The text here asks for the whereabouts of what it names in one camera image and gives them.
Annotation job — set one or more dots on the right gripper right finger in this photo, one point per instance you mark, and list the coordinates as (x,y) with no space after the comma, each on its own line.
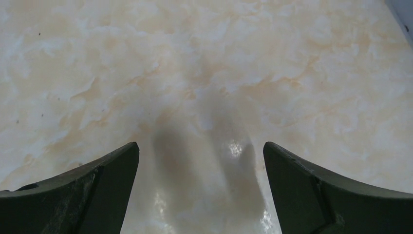
(310,199)

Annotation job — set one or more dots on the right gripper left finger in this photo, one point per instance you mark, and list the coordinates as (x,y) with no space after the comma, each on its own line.
(89,199)

